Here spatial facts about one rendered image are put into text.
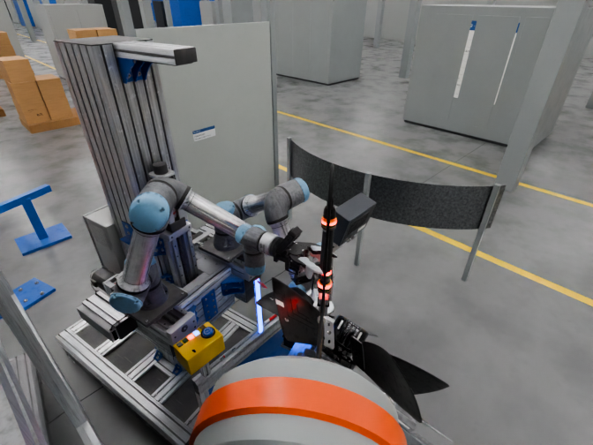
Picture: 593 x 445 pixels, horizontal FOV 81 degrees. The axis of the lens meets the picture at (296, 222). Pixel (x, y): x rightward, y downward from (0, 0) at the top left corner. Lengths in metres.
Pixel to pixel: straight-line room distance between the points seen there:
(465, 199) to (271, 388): 2.86
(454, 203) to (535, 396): 1.41
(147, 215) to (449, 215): 2.44
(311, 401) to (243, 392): 0.05
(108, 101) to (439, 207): 2.40
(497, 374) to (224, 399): 2.74
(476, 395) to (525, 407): 0.28
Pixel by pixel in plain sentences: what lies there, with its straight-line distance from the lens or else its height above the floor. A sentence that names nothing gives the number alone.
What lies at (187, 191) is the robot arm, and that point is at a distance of 1.30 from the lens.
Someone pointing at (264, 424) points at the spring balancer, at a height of 1.95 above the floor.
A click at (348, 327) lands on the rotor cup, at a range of 1.20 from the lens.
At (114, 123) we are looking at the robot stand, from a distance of 1.52.
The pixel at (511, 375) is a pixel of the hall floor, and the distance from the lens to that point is 2.98.
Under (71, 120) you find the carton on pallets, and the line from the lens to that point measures 8.37.
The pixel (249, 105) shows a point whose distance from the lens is 3.08.
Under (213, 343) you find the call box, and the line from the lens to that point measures 1.43.
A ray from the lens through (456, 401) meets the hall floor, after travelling 2.70.
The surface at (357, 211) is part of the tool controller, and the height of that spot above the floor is 1.23.
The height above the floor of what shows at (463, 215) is 0.68.
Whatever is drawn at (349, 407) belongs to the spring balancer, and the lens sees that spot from 0.25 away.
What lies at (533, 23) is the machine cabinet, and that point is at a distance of 6.83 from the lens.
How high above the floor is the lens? 2.17
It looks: 33 degrees down
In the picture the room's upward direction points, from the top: straight up
